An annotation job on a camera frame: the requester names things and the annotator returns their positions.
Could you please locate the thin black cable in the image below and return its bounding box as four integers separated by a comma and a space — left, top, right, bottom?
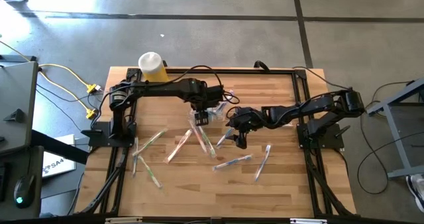
35, 89, 83, 132
370, 80, 417, 103
35, 83, 90, 103

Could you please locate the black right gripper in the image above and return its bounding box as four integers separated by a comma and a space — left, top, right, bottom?
227, 107, 265, 150

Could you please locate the dark desk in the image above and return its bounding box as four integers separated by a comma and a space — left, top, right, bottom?
0, 146, 44, 218

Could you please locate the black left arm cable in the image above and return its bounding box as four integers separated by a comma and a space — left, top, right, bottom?
164, 64, 240, 105

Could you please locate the black cable to right arm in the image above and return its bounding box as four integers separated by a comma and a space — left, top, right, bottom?
291, 66, 352, 91

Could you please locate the grey metal case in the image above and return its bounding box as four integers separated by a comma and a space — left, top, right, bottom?
0, 54, 39, 155

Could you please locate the clear acrylic organizer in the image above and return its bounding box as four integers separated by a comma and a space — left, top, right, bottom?
190, 91, 238, 122

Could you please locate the black beam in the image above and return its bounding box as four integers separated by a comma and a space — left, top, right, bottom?
31, 130, 90, 165

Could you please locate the yellow canister with white lid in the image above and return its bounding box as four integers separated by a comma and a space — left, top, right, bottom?
138, 51, 170, 84

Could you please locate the small black bracket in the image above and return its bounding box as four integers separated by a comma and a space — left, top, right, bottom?
3, 108, 26, 124

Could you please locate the orange toothbrush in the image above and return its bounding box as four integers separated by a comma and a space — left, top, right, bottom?
164, 128, 193, 165

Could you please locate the red toothbrush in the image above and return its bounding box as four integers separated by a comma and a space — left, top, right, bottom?
187, 118, 209, 154

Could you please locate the green toothbrush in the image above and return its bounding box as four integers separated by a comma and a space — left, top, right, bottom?
132, 128, 169, 157
136, 154, 163, 189
197, 126, 218, 159

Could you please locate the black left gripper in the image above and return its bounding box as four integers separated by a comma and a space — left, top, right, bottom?
189, 86, 227, 127

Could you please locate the black computer mouse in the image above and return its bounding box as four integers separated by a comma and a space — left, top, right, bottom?
13, 174, 36, 209

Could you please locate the black floor cable loop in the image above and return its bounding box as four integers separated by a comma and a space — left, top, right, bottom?
356, 123, 424, 195

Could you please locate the pale toothbrush in clear wrapper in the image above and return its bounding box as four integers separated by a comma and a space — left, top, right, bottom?
131, 136, 140, 178

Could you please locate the white printed box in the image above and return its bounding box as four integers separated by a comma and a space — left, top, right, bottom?
42, 133, 78, 178

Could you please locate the black cable stub loop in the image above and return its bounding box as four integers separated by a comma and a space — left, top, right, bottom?
253, 60, 271, 71

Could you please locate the white end bracket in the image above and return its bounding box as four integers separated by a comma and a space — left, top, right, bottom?
290, 218, 327, 224
105, 217, 143, 224

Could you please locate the grey metal table frame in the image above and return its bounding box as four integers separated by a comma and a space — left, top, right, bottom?
366, 78, 424, 180

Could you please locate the thin yellow cable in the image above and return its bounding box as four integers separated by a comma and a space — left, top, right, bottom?
0, 40, 30, 62

